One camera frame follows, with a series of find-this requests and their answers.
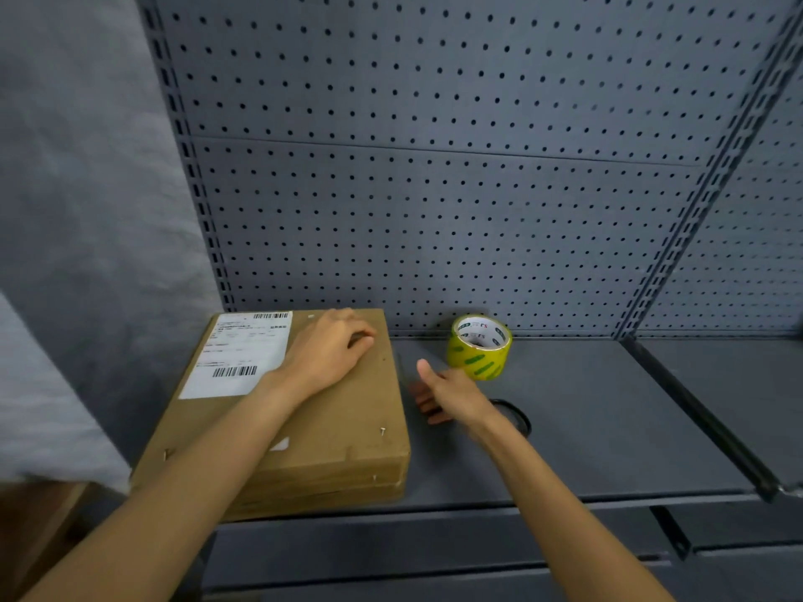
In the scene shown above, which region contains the person's right hand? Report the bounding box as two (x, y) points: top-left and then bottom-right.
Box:
(411, 359), (501, 434)

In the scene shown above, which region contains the person's left hand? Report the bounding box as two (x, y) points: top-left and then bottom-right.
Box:
(269, 308), (378, 400)

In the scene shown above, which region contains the person's left forearm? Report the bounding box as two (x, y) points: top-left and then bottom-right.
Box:
(19, 368), (308, 602)

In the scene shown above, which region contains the person's right forearm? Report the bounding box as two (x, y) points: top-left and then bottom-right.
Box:
(465, 407), (676, 602)

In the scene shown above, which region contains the yellow tape roll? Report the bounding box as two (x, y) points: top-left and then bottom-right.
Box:
(447, 314), (513, 382)

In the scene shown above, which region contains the brown cardboard box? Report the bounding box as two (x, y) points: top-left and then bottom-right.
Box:
(130, 309), (412, 522)

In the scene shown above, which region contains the white shipping label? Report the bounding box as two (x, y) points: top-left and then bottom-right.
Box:
(179, 312), (294, 400)

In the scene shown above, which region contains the grey pegboard back panel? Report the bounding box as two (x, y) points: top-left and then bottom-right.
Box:
(637, 69), (803, 338)
(153, 0), (798, 168)
(191, 138), (702, 338)

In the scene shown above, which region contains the grey metal shelf board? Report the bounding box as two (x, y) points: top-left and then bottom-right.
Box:
(630, 337), (803, 496)
(210, 335), (779, 524)

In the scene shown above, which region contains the grey lower shelf board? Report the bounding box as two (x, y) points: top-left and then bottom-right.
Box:
(201, 495), (803, 602)

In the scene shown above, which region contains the grey slotted shelf upright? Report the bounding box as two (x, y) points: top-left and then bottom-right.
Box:
(133, 0), (238, 314)
(616, 0), (803, 342)

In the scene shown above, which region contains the brown wooden furniture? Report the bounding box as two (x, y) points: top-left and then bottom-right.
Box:
(0, 481), (92, 602)

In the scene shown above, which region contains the black scissors handle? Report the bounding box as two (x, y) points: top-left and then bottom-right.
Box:
(489, 399), (533, 437)

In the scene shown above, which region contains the black shelf bracket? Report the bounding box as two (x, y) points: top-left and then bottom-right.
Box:
(621, 337), (785, 502)

